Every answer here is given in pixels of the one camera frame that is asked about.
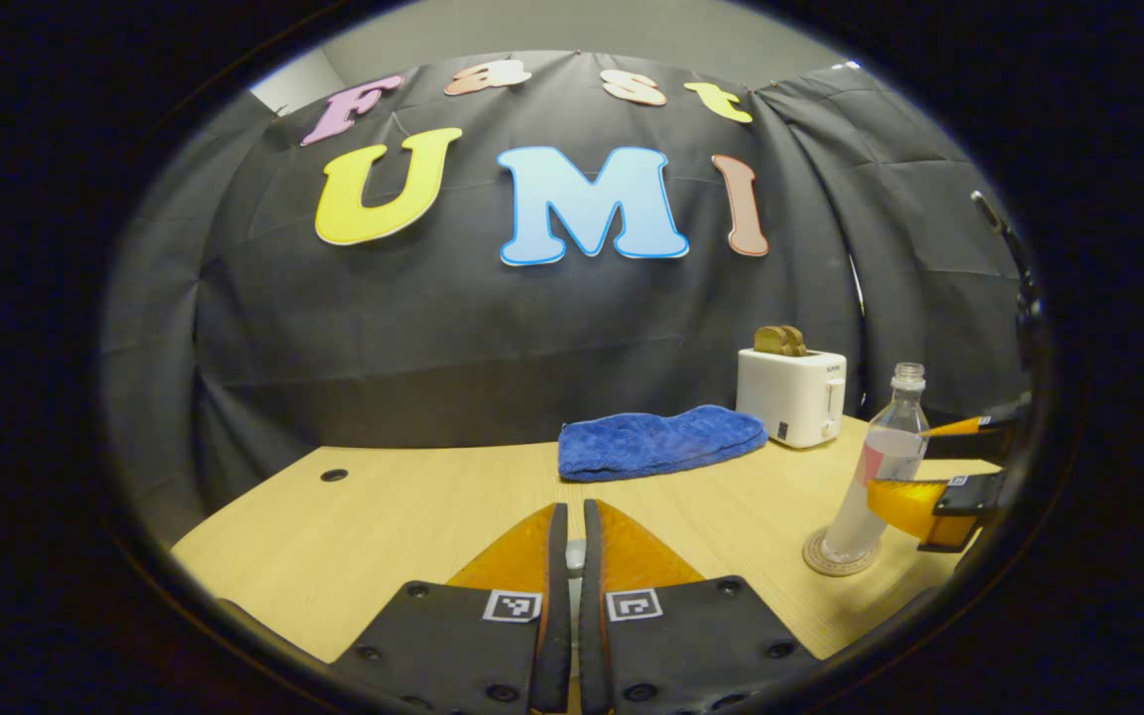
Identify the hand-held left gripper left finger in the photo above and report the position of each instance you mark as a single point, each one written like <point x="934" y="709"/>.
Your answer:
<point x="557" y="616"/>

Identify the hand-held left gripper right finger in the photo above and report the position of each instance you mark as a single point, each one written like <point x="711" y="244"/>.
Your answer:
<point x="590" y="616"/>

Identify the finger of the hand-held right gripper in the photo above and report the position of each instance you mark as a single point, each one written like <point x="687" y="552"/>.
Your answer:
<point x="989" y="437"/>
<point x="969" y="497"/>

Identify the clear plastic water bottle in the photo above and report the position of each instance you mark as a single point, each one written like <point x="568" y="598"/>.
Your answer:
<point x="875" y="477"/>

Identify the round wooden coaster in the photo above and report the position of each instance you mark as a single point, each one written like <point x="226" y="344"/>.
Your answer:
<point x="830" y="566"/>

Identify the blue towel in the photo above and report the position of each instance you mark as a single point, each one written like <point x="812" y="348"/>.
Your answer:
<point x="656" y="442"/>

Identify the white toaster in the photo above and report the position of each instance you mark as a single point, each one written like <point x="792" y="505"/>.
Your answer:
<point x="786" y="397"/>

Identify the wooden toast slice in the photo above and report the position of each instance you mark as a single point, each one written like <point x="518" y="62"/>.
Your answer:
<point x="798" y="343"/>
<point x="771" y="341"/>

